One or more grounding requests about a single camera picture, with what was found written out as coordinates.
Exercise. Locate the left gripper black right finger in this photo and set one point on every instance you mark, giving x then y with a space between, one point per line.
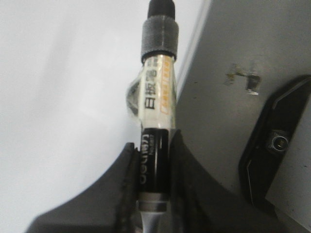
199 204

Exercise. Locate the white whiteboard with aluminium frame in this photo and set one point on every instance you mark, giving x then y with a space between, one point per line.
65 66

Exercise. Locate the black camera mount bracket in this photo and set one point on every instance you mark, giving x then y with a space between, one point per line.
270 139

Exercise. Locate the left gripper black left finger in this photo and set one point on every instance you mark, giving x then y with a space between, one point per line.
107 206

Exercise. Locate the black and white whiteboard marker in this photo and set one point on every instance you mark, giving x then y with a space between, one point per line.
151 98

